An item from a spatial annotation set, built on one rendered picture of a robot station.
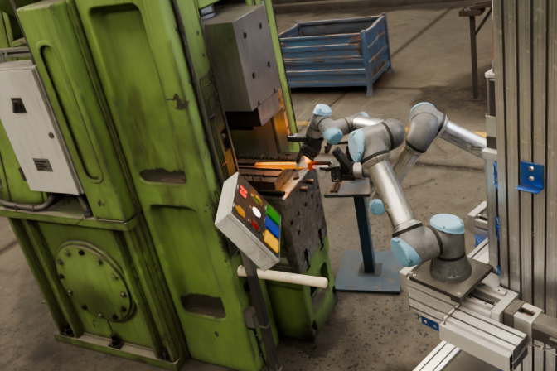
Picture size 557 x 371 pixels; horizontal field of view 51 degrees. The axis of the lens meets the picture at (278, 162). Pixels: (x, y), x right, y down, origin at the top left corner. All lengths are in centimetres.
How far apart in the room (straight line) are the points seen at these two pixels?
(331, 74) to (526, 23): 485
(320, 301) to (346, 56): 372
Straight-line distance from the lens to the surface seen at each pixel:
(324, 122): 255
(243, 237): 217
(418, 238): 210
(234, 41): 248
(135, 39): 251
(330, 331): 332
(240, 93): 255
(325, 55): 657
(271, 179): 278
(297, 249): 290
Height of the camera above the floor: 222
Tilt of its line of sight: 25 degrees down
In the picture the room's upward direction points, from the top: 12 degrees counter-clockwise
